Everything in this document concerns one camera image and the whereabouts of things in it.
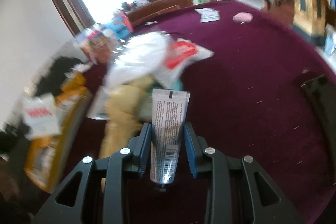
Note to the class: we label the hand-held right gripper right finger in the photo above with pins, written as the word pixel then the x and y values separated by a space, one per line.
pixel 191 150

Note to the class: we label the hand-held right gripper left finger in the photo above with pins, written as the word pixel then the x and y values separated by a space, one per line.
pixel 145 150

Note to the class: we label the silver white printed tube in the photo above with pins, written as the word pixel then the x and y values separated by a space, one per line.
pixel 168 134

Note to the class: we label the cardboard tray with yellow tape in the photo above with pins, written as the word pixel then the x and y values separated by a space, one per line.
pixel 71 111

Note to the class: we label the small pink soft toy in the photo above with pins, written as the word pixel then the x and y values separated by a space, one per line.
pixel 242 18

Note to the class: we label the teal cartoon print packet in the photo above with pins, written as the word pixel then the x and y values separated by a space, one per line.
pixel 177 85

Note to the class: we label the maroon tablecloth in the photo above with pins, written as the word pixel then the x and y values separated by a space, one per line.
pixel 249 82

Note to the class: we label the clear bag with white contents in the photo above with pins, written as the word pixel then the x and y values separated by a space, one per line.
pixel 136 56

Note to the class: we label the red label plastic bag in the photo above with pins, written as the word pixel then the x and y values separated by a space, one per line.
pixel 181 54

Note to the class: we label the white packet with red print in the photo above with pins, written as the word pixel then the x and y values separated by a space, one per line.
pixel 39 116

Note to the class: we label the red lid snack jar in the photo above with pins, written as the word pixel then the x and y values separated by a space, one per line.
pixel 97 48

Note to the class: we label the blue printed snack box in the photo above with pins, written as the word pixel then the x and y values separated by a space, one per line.
pixel 119 27

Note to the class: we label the white paper card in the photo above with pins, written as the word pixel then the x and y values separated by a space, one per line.
pixel 208 14

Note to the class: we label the wooden brick pattern cabinet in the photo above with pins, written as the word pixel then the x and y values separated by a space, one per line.
pixel 157 7

